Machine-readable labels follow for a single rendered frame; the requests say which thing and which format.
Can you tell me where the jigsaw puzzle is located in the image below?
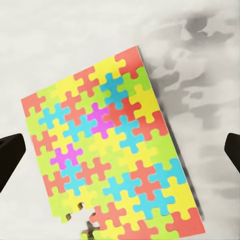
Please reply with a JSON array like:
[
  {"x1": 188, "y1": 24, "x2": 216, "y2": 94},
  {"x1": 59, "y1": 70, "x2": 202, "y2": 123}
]
[{"x1": 21, "y1": 45, "x2": 206, "y2": 240}]

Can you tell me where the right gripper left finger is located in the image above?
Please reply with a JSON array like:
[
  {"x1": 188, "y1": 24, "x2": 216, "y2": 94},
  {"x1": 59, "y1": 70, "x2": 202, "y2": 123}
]
[{"x1": 0, "y1": 133, "x2": 26, "y2": 192}]

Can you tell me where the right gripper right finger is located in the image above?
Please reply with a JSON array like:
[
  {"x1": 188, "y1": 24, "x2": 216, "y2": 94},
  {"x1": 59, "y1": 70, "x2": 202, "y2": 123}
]
[{"x1": 224, "y1": 133, "x2": 240, "y2": 172}]

